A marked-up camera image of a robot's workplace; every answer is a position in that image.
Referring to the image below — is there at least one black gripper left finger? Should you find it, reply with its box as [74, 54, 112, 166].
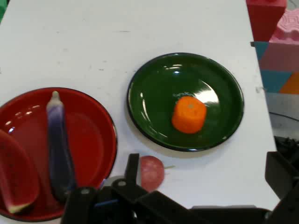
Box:
[61, 153, 164, 224]

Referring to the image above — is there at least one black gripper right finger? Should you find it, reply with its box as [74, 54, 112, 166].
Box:
[264, 151, 299, 224]

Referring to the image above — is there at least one purple toy eggplant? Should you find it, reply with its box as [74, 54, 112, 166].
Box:
[46, 91, 77, 203]

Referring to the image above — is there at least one red round plate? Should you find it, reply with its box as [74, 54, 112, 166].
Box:
[0, 87, 118, 222]

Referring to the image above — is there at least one red watermelon slice toy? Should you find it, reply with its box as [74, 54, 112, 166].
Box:
[0, 129, 40, 214]

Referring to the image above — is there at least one round red toy fruit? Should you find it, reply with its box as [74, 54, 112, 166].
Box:
[139, 155, 176, 193]

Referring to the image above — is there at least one orange carrot chunk toy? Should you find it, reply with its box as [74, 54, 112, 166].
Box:
[171, 96, 207, 135]

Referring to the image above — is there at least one triangle pattern foam mat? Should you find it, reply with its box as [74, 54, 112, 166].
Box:
[251, 41, 299, 94]

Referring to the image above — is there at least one dark green round plate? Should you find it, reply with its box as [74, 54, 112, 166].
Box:
[127, 52, 245, 152]

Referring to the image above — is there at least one pink foam block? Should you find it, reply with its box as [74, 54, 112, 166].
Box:
[269, 8, 299, 44]

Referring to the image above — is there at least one large red foam block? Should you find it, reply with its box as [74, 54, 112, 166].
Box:
[246, 0, 287, 42]

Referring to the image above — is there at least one green foam block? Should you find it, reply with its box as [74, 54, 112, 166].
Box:
[0, 0, 9, 23]

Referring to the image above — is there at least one thin black floor cable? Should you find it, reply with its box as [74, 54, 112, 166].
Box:
[270, 112, 299, 122]

